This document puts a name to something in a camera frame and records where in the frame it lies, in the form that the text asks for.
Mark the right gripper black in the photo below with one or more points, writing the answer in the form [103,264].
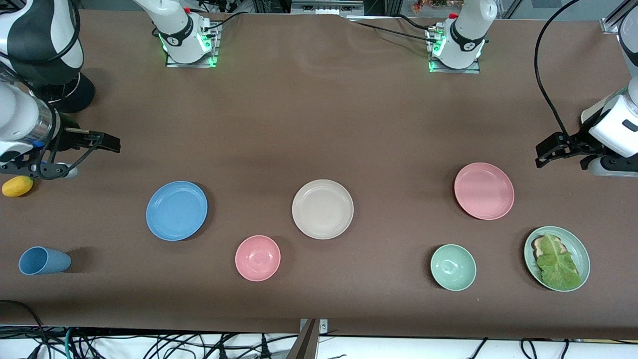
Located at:
[67,140]

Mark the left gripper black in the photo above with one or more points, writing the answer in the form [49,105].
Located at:
[578,141]

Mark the pink plate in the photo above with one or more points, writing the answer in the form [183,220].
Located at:
[483,191]

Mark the blue plate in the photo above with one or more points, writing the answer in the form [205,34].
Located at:
[177,211]

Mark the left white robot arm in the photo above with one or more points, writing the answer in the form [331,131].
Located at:
[466,30]

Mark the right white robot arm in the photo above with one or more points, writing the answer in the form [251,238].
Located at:
[174,30]

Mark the yellow lemon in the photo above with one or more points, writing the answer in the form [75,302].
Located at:
[17,186]

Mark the green plate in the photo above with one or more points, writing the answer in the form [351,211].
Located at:
[578,249]

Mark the toasted bread slice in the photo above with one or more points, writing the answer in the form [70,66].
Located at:
[537,245]

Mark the blue cup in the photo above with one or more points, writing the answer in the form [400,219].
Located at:
[42,261]

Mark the green lettuce leaf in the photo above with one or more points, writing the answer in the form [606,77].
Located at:
[558,264]

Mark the green bowl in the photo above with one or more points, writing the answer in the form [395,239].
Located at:
[453,267]

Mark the pink bowl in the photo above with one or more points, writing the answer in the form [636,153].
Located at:
[257,258]

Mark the orange flowers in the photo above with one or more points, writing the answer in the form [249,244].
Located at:
[423,6]

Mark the beige plate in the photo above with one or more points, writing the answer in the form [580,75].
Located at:
[323,209]

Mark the grey box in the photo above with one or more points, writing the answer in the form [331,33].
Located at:
[326,7]

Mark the dark brown pole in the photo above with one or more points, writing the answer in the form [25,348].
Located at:
[306,344]

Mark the aluminium frame profile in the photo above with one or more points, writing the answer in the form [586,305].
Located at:
[610,24]

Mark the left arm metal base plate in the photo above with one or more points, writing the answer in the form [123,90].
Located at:
[458,71]

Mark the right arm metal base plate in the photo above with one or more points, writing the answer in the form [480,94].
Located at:
[199,65]

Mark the silver metal bracket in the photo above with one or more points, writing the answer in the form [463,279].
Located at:
[324,326]

